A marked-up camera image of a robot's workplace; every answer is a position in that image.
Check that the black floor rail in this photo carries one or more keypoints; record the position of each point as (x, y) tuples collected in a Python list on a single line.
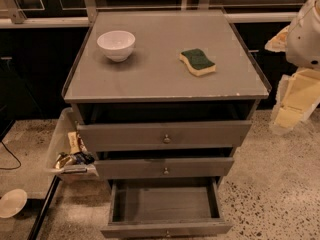
[(44, 209)]

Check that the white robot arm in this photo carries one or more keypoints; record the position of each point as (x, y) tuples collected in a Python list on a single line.
[(298, 95)]

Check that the green and yellow sponge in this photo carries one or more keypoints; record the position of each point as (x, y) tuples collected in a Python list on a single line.
[(197, 62)]

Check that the white ceramic bowl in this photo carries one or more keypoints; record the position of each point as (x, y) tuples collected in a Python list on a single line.
[(116, 45)]

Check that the gold foil snack packet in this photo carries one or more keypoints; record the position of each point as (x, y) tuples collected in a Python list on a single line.
[(63, 160)]

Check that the grey top drawer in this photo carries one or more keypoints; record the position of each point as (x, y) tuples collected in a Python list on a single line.
[(153, 136)]

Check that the dark blue snack packet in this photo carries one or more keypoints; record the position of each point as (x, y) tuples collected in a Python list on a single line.
[(83, 158)]

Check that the grey middle drawer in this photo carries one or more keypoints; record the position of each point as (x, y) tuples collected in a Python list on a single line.
[(163, 168)]

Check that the grey bottom drawer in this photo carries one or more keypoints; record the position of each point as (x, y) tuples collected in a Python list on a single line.
[(165, 208)]

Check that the tan snack packet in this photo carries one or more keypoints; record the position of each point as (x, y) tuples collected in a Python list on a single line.
[(74, 143)]

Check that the grey drawer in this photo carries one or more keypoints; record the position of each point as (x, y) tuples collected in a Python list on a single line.
[(165, 208), (153, 136), (163, 168)]

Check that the grey wooden drawer cabinet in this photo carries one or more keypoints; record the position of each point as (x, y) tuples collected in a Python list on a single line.
[(154, 86)]

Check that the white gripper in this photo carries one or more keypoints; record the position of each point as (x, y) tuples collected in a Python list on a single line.
[(304, 39)]

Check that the metal railing frame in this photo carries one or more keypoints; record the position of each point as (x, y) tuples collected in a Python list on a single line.
[(32, 13)]

